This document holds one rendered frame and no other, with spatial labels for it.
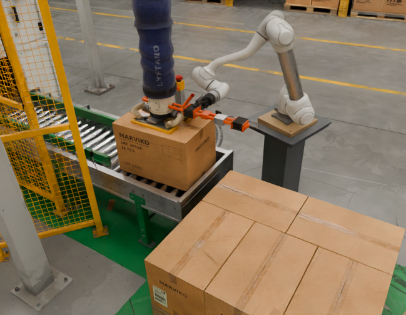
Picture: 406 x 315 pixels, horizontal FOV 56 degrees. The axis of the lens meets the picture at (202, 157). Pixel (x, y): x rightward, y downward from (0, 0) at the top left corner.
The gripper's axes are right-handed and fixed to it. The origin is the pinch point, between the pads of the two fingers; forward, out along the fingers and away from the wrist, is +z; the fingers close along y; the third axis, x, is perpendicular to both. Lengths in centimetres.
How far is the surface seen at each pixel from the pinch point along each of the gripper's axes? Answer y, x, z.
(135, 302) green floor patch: 106, 1, 79
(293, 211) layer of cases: 54, -73, 0
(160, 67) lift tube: -28.7, 18.1, 6.8
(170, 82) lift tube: -17.8, 15.4, 1.8
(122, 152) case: 36, 49, 22
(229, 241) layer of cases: 53, -51, 44
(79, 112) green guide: 48, 146, -21
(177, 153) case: 22.0, 1.0, 19.0
